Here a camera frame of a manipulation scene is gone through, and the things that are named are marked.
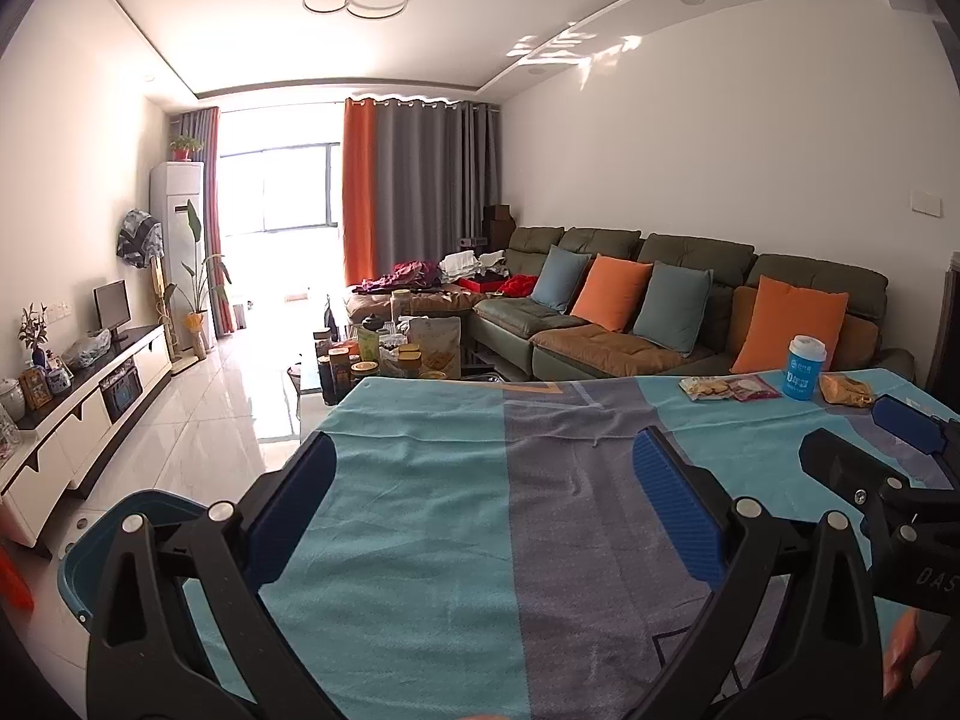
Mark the small potted plant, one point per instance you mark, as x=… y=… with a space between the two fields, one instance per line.
x=186 y=148

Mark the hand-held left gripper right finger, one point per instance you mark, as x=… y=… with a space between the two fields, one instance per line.
x=675 y=502

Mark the large blue cushion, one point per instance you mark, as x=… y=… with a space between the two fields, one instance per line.
x=671 y=307

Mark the narrow grey and orange curtain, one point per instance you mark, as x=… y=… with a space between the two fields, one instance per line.
x=206 y=187

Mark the blue cup with white lid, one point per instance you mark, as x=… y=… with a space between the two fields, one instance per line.
x=802 y=371

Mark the plant sprig in vase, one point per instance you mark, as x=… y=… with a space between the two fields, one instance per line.
x=34 y=330

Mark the green sectional sofa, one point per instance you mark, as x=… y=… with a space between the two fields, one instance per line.
x=802 y=277

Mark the white wall plate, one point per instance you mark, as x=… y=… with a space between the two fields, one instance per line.
x=925 y=202

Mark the floor fan with patterned cover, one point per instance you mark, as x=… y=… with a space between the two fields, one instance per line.
x=139 y=236

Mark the sealed gold snack packet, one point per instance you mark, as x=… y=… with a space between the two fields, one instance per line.
x=846 y=390

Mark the blue plastic bin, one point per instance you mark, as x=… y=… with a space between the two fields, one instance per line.
x=79 y=570

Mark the tall leafy floor plant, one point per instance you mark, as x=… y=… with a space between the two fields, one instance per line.
x=202 y=285

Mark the brown cardboard box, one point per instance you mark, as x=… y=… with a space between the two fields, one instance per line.
x=497 y=223

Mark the brown paper snack bag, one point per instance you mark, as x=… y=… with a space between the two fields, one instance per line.
x=435 y=349

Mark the brown seat cushion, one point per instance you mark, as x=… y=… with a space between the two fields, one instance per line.
x=600 y=349

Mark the white standing air conditioner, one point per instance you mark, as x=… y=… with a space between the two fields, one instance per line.
x=172 y=240

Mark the wide orange and grey curtain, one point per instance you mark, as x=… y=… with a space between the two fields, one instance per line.
x=420 y=187

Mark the white and black TV cabinet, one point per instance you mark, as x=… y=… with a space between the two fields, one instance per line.
x=90 y=412

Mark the large orange cushion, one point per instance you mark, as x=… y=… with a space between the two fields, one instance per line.
x=787 y=326

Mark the small orange cushion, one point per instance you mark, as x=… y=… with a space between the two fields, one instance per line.
x=609 y=292

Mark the orange plastic object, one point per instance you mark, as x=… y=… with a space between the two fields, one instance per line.
x=15 y=581

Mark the maroon clothes pile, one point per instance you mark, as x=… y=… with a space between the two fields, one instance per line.
x=401 y=276

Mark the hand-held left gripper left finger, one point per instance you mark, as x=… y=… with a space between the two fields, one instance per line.
x=292 y=510

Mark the blue and white porcelain jar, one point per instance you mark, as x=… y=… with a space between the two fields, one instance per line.
x=58 y=376

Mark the purple snack packet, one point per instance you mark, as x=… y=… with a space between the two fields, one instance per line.
x=754 y=388

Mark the red cloth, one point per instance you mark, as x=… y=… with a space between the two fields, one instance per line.
x=510 y=285

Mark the white clothes pile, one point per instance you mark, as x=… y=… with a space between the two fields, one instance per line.
x=469 y=262

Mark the person's right hand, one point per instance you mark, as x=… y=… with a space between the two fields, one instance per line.
x=904 y=652

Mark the window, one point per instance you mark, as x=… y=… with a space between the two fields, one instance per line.
x=292 y=187

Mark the black monitor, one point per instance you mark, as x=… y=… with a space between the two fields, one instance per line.
x=112 y=304

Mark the teal and grey tablecloth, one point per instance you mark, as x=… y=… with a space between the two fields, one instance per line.
x=450 y=502

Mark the small blue cushion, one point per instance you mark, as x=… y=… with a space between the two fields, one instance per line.
x=559 y=277

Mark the glass coffee table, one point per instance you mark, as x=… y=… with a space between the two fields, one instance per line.
x=315 y=382

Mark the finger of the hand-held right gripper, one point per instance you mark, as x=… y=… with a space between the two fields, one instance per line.
x=911 y=424
x=847 y=469

